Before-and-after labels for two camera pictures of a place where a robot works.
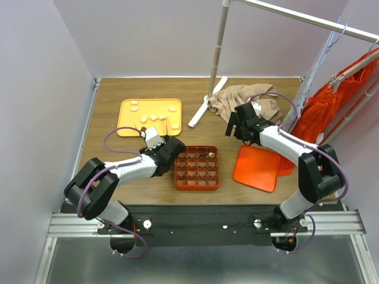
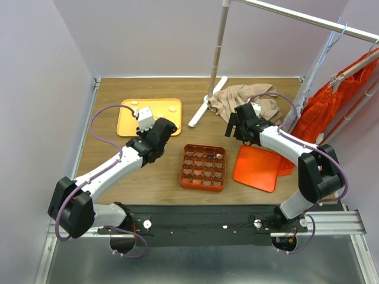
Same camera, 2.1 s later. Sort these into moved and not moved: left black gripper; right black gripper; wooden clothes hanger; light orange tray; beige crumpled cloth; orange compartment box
Moved: left black gripper; orange compartment box
Not moved: light orange tray; wooden clothes hanger; right black gripper; beige crumpled cloth
